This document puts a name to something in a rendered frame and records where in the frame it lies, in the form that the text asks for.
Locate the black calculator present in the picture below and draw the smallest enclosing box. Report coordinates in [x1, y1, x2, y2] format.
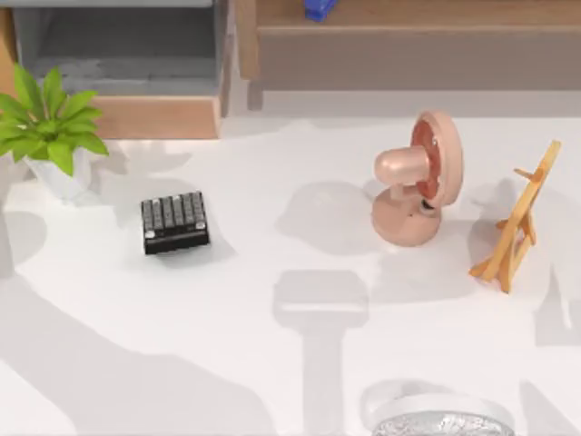
[140, 191, 212, 257]

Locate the pink desk fan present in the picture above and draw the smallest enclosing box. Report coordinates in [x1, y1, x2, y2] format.
[371, 111, 466, 248]

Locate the pale wooden drawer front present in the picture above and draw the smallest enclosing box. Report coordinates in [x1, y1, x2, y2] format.
[0, 94, 222, 140]

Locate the blue stapler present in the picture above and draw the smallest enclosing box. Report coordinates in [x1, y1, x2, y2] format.
[304, 0, 340, 23]

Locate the wooden open shelf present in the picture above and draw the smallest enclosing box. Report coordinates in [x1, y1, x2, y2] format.
[234, 0, 581, 112]

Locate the wooden phone stand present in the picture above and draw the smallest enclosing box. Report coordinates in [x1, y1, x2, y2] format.
[468, 139, 563, 295]

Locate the pulled-out wooden drawer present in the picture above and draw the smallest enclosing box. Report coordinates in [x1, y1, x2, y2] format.
[0, 0, 235, 140]

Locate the white and silver fan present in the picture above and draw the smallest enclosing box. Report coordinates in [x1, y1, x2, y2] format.
[360, 379, 517, 436]

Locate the green potted plant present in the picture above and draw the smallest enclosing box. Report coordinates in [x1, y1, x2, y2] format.
[0, 63, 111, 202]

